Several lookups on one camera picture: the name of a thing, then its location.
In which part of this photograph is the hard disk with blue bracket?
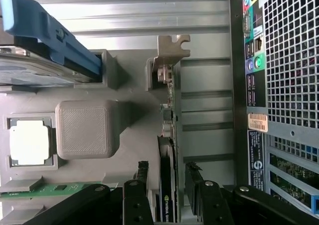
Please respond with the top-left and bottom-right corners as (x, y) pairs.
(0, 0), (103, 87)

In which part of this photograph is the green motherboard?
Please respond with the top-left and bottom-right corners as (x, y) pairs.
(270, 154), (314, 203)

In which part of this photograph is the black open PC case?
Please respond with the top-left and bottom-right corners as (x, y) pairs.
(228, 0), (319, 225)

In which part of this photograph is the grey printed parts rack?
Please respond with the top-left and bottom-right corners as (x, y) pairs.
(0, 49), (186, 225)

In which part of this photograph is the green RAM stick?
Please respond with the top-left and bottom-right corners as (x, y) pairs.
(0, 182), (119, 199)

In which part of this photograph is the silver CPU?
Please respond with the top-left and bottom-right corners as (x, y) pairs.
(8, 119), (52, 166)

